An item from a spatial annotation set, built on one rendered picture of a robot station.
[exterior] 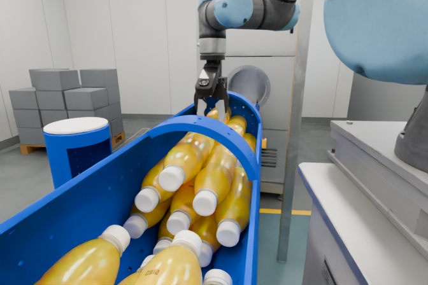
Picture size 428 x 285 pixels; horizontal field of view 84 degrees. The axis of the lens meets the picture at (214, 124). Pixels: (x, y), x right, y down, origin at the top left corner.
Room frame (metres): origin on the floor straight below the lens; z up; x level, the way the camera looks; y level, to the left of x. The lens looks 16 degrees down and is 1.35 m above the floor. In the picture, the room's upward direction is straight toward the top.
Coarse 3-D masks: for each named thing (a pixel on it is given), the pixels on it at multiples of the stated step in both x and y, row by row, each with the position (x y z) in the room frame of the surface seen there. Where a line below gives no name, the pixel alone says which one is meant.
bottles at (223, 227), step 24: (216, 144) 0.68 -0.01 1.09; (240, 168) 0.52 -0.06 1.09; (192, 192) 0.41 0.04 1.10; (240, 192) 0.42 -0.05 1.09; (144, 216) 0.39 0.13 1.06; (168, 216) 0.43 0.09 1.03; (192, 216) 0.38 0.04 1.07; (216, 216) 0.38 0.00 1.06; (240, 216) 0.36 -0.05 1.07; (168, 240) 0.37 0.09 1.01; (216, 240) 0.37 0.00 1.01; (144, 264) 0.26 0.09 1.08
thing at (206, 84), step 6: (204, 66) 0.67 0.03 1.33; (210, 66) 0.66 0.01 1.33; (216, 66) 0.66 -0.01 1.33; (204, 72) 0.64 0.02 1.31; (210, 72) 0.64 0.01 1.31; (216, 72) 0.63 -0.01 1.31; (198, 78) 0.62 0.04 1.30; (204, 78) 0.62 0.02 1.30; (210, 78) 0.61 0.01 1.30; (216, 78) 0.62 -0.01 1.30; (198, 84) 0.60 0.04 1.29; (204, 84) 0.59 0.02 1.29; (210, 84) 0.59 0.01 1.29; (216, 84) 0.62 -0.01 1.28; (198, 90) 0.59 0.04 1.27; (204, 90) 0.58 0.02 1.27; (210, 90) 0.58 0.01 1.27
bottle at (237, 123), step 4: (232, 116) 0.84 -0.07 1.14; (236, 116) 0.82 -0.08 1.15; (240, 116) 0.83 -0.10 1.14; (232, 120) 0.77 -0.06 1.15; (236, 120) 0.77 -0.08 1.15; (240, 120) 0.78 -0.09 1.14; (244, 120) 0.82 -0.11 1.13; (228, 124) 0.74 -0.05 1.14; (232, 124) 0.72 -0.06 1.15; (236, 124) 0.73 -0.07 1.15; (240, 124) 0.74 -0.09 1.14; (244, 124) 0.78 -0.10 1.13; (232, 128) 0.70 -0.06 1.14; (236, 128) 0.70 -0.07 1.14; (240, 128) 0.71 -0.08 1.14; (244, 128) 0.75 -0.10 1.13; (240, 132) 0.70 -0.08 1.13; (244, 132) 0.73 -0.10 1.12
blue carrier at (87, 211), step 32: (160, 128) 0.43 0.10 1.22; (192, 128) 0.42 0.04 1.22; (224, 128) 0.44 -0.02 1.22; (256, 128) 0.84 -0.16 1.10; (128, 160) 0.44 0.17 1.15; (256, 160) 0.45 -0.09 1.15; (64, 192) 0.25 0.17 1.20; (96, 192) 0.36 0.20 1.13; (128, 192) 0.45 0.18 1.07; (256, 192) 0.35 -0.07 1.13; (0, 224) 0.17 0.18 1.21; (32, 224) 0.23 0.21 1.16; (64, 224) 0.29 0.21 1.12; (96, 224) 0.35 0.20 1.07; (256, 224) 0.28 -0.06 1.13; (0, 256) 0.20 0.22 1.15; (32, 256) 0.24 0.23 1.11; (128, 256) 0.36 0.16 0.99; (224, 256) 0.37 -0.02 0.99; (256, 256) 0.23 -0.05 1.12
